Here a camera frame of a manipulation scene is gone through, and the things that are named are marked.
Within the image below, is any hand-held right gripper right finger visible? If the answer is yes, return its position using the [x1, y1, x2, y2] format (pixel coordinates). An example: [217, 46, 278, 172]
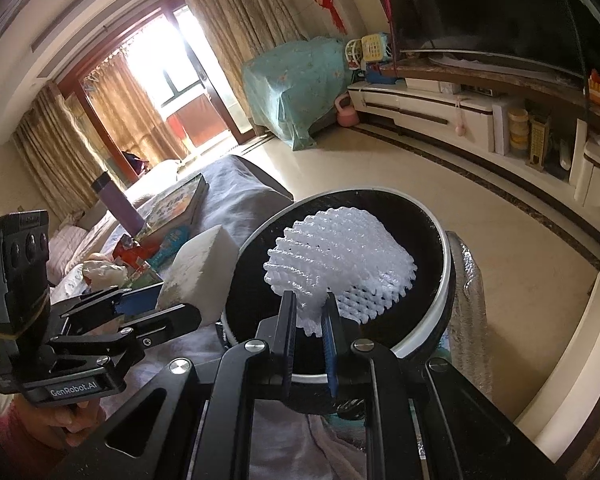
[322, 292, 566, 480]

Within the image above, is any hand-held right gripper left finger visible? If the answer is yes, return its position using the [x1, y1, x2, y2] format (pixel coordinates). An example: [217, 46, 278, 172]
[45, 292, 301, 480]

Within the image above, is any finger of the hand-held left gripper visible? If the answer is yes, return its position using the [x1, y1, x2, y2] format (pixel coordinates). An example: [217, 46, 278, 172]
[47, 302, 203, 367]
[52, 281, 166, 332]

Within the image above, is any red snack packet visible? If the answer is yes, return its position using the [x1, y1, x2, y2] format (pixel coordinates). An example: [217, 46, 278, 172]
[112, 235, 156, 273]

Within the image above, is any white foam block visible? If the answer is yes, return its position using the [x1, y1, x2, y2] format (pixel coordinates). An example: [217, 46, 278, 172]
[155, 225, 238, 326]

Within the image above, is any black trash can white rim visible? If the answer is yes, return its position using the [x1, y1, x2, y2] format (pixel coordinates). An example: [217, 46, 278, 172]
[215, 187, 456, 413]

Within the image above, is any white foam fruit net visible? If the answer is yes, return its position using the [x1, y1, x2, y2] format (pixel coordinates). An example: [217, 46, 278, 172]
[262, 207, 418, 338]

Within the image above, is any person's left hand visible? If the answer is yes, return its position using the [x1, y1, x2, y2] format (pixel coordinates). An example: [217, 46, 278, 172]
[10, 394, 107, 453]

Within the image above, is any cream plastic bag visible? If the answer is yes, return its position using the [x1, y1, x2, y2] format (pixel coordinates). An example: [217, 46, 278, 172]
[81, 254, 129, 292]

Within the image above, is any pink striped cloth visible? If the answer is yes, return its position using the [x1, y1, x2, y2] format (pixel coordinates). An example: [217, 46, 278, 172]
[47, 222, 88, 267]

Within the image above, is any blue toy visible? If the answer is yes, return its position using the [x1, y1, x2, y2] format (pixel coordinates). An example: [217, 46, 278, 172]
[147, 225, 192, 267]

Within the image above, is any purple bottle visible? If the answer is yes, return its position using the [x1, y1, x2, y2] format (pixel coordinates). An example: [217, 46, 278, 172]
[90, 171, 146, 233]

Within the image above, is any stack of picture books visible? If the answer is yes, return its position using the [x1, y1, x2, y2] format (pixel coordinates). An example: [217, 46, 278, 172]
[135, 172, 211, 241]

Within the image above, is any beige patterned curtain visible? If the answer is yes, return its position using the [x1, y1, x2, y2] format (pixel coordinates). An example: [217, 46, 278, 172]
[12, 82, 107, 221]
[177, 0, 312, 137]

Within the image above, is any dark purple bag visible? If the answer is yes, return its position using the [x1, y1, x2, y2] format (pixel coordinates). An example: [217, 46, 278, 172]
[120, 150, 151, 176]

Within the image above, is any lavender floral tablecloth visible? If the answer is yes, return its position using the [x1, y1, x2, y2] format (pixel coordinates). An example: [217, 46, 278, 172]
[45, 155, 371, 480]

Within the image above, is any silver bubble wrap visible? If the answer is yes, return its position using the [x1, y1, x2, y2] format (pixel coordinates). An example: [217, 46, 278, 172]
[445, 232, 495, 397]

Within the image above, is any sheer brown curtain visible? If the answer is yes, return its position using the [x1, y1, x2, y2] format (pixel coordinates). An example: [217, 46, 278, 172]
[82, 50, 191, 162]

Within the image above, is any white television cabinet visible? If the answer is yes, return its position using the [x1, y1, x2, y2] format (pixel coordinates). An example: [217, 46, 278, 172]
[347, 50, 600, 211]

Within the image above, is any teal cloth furniture cover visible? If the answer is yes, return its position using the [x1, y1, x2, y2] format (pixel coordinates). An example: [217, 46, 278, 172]
[242, 36, 354, 152]

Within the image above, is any blue toy vehicle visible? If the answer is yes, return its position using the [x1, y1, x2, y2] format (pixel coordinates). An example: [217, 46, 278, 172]
[364, 64, 402, 87]

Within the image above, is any stack of yellow tubs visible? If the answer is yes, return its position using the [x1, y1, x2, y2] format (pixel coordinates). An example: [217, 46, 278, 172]
[507, 107, 530, 151]

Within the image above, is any yellow box grater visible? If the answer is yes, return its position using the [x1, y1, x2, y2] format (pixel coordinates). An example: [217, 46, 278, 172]
[526, 114, 551, 169]

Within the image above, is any white toy basket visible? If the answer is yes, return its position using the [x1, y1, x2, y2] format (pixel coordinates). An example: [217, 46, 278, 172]
[344, 39, 366, 69]

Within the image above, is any yellow-green toy basket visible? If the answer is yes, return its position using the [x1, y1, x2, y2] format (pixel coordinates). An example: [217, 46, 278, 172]
[362, 32, 392, 64]

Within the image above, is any pink pole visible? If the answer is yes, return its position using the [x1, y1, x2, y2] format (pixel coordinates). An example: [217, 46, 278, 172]
[374, 0, 402, 81]

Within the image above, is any black television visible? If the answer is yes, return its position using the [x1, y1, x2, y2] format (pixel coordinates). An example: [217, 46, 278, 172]
[380, 0, 600, 82]

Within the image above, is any brown balcony door frame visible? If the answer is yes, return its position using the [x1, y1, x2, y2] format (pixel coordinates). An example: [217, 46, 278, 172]
[55, 0, 262, 162]

